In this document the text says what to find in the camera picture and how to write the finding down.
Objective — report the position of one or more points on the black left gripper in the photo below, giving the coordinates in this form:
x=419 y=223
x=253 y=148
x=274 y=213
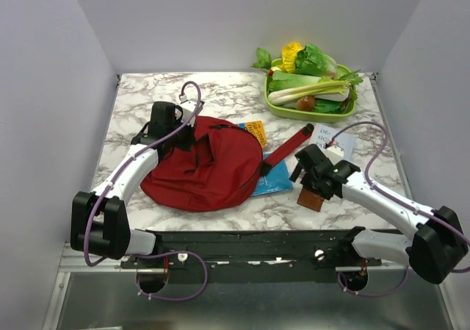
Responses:
x=187 y=145

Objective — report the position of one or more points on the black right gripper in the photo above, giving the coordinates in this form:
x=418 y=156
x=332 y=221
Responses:
x=307 y=184

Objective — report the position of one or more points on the brown leather wallet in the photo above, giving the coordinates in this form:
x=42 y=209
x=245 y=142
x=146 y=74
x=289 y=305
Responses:
x=310 y=200

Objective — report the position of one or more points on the red student backpack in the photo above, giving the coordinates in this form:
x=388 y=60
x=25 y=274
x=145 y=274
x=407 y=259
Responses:
x=220 y=171

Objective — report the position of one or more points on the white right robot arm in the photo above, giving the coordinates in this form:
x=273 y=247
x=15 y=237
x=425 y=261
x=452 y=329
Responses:
x=430 y=241

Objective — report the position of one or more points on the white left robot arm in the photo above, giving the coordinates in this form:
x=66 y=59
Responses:
x=99 y=222

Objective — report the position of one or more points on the blue paperback book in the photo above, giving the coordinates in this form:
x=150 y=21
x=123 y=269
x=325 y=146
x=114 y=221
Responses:
x=276 y=181

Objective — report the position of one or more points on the flower cover Designer Fate book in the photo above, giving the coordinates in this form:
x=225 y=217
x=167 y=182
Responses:
x=323 y=134

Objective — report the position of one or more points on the green plastic tray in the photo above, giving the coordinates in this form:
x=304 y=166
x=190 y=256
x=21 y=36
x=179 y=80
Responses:
x=324 y=110

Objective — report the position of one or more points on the orange treehouse storybook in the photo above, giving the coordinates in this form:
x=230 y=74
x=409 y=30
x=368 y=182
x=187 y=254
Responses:
x=256 y=128

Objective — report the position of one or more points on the brown mushroom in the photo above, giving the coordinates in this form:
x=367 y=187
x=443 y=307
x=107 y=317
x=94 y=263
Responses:
x=305 y=104

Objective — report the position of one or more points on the green white leek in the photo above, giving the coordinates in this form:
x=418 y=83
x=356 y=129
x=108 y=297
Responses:
x=332 y=91

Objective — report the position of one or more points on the green leaf sprig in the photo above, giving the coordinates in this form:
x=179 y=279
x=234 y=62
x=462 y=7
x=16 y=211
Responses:
x=263 y=59

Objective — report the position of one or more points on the green lettuce head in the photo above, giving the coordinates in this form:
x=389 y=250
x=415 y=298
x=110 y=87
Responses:
x=312 y=61

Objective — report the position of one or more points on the yellow artificial flower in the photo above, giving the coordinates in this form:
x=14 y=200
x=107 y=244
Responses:
x=288 y=56

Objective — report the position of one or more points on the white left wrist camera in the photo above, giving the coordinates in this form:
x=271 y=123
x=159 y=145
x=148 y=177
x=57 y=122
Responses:
x=187 y=111

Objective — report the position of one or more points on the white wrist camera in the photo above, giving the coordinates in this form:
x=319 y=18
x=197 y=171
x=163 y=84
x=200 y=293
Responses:
x=336 y=151
x=187 y=111

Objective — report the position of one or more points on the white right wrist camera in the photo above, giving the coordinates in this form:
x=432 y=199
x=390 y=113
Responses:
x=336 y=151

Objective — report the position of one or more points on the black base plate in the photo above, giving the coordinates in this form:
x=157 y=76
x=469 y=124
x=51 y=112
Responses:
x=250 y=258

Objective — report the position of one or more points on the aluminium rail frame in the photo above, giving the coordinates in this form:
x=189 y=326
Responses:
x=110 y=297

